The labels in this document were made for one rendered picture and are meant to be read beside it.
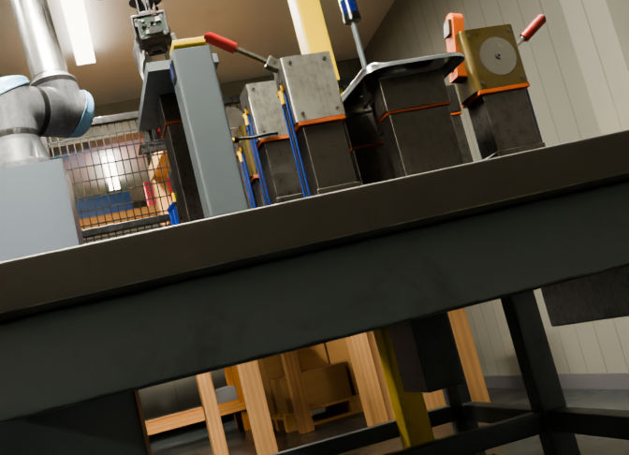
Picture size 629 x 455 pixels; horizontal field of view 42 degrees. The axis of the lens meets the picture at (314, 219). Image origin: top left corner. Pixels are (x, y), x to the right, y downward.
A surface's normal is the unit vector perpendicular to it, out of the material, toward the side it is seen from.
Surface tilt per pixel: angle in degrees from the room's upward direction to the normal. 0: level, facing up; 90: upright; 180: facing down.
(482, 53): 90
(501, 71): 90
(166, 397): 90
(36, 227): 90
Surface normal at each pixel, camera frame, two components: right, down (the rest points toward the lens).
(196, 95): 0.25, -0.21
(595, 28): -0.95, 0.21
